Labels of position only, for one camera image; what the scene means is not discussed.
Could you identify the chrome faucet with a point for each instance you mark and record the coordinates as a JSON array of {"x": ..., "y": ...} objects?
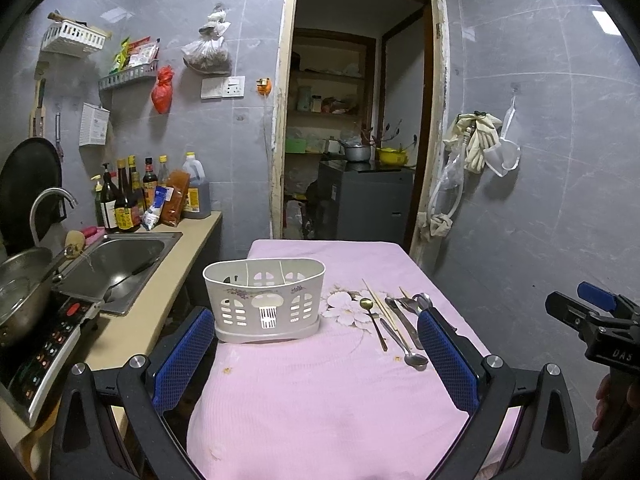
[{"x": 42, "y": 207}]

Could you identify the pink floral tablecloth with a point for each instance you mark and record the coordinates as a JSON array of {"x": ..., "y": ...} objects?
[{"x": 341, "y": 404}]

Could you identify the gold spoon dark handle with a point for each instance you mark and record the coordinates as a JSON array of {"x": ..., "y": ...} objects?
[{"x": 367, "y": 305}]

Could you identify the white wall socket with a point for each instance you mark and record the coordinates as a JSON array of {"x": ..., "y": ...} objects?
[{"x": 227, "y": 87}]

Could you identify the dark soy sauce bottle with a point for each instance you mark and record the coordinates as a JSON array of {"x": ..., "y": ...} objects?
[{"x": 126, "y": 206}]

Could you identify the stainless steel sink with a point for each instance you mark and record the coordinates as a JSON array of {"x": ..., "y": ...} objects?
[{"x": 115, "y": 269}]

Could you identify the clear hanging plastic bag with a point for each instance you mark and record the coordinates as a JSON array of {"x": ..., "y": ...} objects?
[{"x": 505, "y": 155}]

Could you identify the metal wall shelf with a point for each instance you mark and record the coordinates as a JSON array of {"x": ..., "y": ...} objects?
[{"x": 128, "y": 76}]

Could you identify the clear bag of goods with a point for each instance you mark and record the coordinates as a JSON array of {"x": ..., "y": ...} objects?
[{"x": 209, "y": 55}]

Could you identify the yellow bowl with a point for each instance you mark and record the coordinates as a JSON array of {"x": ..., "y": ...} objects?
[{"x": 393, "y": 157}]

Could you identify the aluminium cooking pot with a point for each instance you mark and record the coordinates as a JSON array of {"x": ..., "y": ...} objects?
[{"x": 356, "y": 151}]

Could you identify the red plastic bag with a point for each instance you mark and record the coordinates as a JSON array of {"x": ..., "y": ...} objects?
[{"x": 161, "y": 95}]

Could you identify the dark grey cabinet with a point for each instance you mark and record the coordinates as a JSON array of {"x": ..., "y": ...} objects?
[{"x": 362, "y": 202}]

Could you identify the black frying pan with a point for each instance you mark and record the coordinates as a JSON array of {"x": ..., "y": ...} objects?
[{"x": 32, "y": 167}]

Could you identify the orange spice packet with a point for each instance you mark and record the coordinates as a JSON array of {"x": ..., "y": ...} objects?
[{"x": 176, "y": 188}]

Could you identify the orange wall hook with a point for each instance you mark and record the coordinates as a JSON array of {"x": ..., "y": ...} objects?
[{"x": 263, "y": 86}]

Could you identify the large oil jug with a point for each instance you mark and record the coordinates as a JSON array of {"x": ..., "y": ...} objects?
[{"x": 197, "y": 196}]

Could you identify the white wall box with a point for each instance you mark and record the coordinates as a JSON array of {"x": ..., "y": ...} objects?
[{"x": 93, "y": 125}]

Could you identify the induction cooker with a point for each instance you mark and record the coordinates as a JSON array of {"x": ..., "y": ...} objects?
[{"x": 30, "y": 365}]

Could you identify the cream rubber gloves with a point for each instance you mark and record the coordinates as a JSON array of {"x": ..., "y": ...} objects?
[{"x": 478, "y": 131}]

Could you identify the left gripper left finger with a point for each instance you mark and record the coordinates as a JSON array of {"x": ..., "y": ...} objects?
[{"x": 87, "y": 443}]

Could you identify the white plastic utensil holder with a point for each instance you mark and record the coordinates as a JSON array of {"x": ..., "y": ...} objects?
[{"x": 265, "y": 299}]

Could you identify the silver spoon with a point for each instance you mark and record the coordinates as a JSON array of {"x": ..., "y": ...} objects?
[
  {"x": 423, "y": 301},
  {"x": 414, "y": 360}
]

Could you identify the steel pot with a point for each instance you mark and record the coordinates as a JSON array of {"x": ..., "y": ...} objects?
[{"x": 26, "y": 281}]

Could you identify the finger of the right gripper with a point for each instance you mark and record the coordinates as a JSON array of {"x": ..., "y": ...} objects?
[{"x": 597, "y": 296}]

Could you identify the wooden door frame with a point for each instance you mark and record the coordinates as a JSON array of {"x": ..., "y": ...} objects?
[{"x": 435, "y": 107}]

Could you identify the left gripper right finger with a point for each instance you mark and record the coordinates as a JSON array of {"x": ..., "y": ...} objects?
[{"x": 543, "y": 443}]

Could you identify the white wall basket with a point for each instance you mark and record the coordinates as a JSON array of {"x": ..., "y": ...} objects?
[{"x": 72, "y": 38}]

